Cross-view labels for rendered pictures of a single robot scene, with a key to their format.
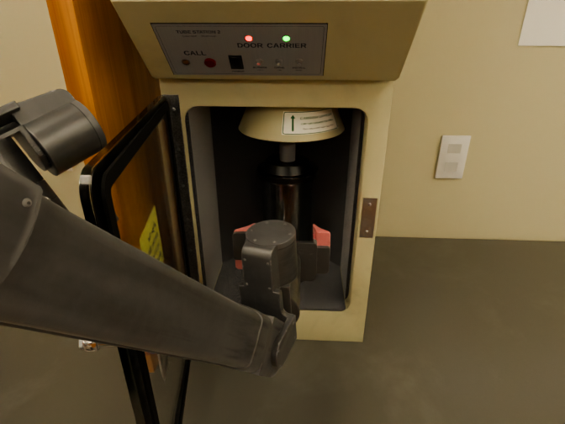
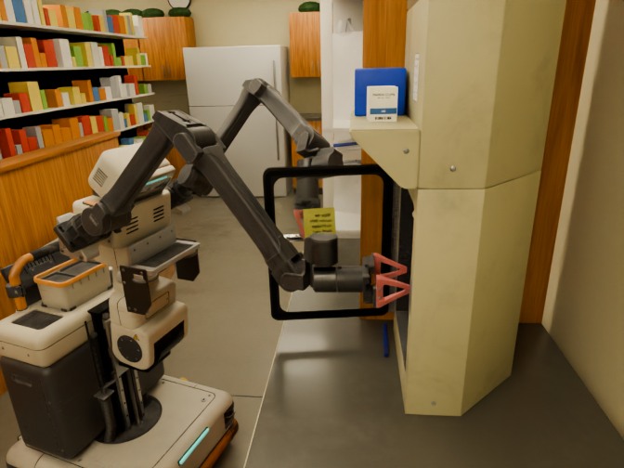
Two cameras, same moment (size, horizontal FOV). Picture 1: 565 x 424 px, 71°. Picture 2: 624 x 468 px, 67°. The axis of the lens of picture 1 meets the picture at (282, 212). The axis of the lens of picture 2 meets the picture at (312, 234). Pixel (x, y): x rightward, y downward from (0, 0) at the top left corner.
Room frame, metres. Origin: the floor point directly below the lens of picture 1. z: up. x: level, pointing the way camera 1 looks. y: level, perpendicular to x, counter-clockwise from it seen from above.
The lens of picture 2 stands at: (0.40, -0.92, 1.62)
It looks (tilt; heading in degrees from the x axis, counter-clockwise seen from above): 20 degrees down; 92
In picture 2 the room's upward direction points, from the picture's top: 1 degrees counter-clockwise
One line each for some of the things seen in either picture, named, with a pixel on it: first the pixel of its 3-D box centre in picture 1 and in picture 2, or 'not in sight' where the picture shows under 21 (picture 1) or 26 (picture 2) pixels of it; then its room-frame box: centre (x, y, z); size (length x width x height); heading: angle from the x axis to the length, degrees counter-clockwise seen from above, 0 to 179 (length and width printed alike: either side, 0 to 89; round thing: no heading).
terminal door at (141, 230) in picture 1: (162, 281); (329, 245); (0.40, 0.15, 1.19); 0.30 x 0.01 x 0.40; 5
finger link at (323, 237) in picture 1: (305, 242); (388, 286); (0.52, -0.04, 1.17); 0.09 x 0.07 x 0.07; 177
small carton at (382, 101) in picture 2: not in sight; (382, 103); (0.50, -0.02, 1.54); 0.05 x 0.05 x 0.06; 1
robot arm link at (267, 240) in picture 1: (260, 288); (312, 259); (0.36, 0.03, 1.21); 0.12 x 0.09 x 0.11; 157
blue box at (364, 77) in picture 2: not in sight; (378, 91); (0.51, 0.10, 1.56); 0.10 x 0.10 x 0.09; 87
